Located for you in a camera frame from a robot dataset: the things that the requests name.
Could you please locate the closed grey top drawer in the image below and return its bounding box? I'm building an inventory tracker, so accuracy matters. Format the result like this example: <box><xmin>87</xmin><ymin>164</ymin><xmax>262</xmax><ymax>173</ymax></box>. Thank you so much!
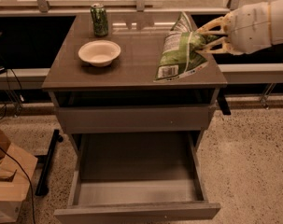
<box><xmin>56</xmin><ymin>105</ymin><xmax>215</xmax><ymax>134</ymax></box>

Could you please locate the green soda can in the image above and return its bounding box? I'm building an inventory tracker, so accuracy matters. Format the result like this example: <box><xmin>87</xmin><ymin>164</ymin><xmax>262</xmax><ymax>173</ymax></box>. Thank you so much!
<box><xmin>91</xmin><ymin>3</ymin><xmax>108</xmax><ymax>37</ymax></box>

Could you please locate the grey drawer cabinet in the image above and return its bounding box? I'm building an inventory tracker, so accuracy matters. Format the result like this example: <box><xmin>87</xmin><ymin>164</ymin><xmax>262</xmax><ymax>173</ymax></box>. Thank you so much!
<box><xmin>41</xmin><ymin>12</ymin><xmax>228</xmax><ymax>224</ymax></box>

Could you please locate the black cable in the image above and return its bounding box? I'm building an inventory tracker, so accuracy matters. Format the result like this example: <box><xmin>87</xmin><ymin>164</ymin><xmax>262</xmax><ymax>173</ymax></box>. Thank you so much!
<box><xmin>0</xmin><ymin>137</ymin><xmax>36</xmax><ymax>224</ymax></box>

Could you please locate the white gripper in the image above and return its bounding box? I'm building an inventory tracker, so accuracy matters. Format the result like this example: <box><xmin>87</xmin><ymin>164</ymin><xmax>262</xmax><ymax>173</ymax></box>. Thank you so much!
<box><xmin>196</xmin><ymin>2</ymin><xmax>271</xmax><ymax>55</ymax></box>

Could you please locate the brown cardboard box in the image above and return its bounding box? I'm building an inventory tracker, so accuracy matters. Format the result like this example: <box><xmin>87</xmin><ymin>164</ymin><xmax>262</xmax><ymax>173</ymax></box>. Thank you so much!
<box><xmin>0</xmin><ymin>129</ymin><xmax>37</xmax><ymax>224</ymax></box>

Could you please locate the green jalapeno chip bag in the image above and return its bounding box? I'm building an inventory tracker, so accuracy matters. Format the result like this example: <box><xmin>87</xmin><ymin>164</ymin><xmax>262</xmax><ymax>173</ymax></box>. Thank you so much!
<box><xmin>155</xmin><ymin>12</ymin><xmax>218</xmax><ymax>82</ymax></box>

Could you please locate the white paper bowl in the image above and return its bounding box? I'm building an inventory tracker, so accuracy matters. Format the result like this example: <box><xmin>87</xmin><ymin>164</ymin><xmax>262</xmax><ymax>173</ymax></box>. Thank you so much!
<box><xmin>78</xmin><ymin>40</ymin><xmax>121</xmax><ymax>67</ymax></box>

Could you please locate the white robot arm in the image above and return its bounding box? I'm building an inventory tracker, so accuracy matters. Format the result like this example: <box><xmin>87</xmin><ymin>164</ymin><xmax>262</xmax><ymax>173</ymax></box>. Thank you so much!
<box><xmin>197</xmin><ymin>0</ymin><xmax>283</xmax><ymax>55</ymax></box>

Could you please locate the open grey middle drawer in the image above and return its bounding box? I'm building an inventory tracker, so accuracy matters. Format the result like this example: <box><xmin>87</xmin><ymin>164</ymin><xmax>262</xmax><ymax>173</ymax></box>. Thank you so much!
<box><xmin>54</xmin><ymin>132</ymin><xmax>220</xmax><ymax>224</ymax></box>

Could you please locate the black stand leg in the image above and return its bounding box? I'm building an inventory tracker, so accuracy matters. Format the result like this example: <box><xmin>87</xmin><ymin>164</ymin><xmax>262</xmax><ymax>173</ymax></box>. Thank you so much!
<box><xmin>35</xmin><ymin>129</ymin><xmax>64</xmax><ymax>196</ymax></box>

